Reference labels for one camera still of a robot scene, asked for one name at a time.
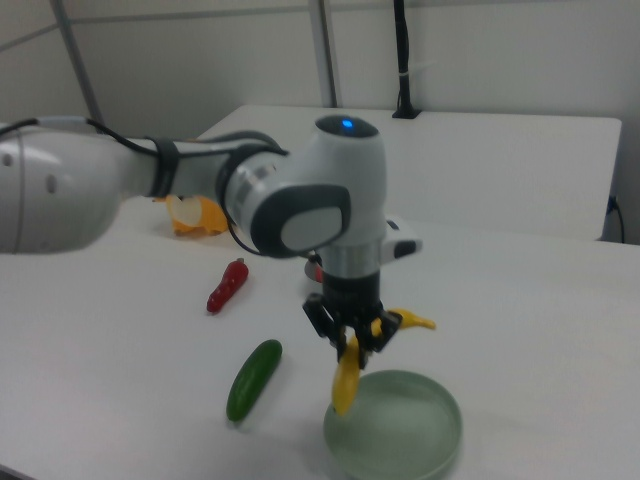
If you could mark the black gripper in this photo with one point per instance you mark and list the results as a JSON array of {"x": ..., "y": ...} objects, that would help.
[{"x": 352, "y": 295}]

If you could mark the yellow banana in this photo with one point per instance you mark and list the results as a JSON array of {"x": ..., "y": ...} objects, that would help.
[{"x": 345, "y": 385}]

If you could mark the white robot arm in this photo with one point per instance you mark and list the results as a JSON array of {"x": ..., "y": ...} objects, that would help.
[{"x": 330, "y": 165}]

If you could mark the pale green plastic plate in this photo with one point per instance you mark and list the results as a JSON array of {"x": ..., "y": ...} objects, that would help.
[{"x": 405, "y": 430}]

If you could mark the grey bowl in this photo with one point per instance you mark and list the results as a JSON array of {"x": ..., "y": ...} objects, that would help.
[{"x": 309, "y": 277}]

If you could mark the green cucumber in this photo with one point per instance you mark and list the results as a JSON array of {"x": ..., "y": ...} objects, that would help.
[{"x": 252, "y": 380}]

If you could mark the red chili pepper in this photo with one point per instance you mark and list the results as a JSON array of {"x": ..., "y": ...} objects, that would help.
[{"x": 227, "y": 287}]

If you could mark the orange plush dinosaur toy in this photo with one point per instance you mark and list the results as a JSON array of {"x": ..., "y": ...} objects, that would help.
[{"x": 200, "y": 220}]

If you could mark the grey aluminium partition post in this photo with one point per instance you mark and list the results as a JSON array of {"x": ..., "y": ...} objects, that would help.
[
  {"x": 82, "y": 75},
  {"x": 325, "y": 50}
]

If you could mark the black camera pole with base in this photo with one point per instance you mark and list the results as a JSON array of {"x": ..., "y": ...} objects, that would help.
[{"x": 402, "y": 50}]

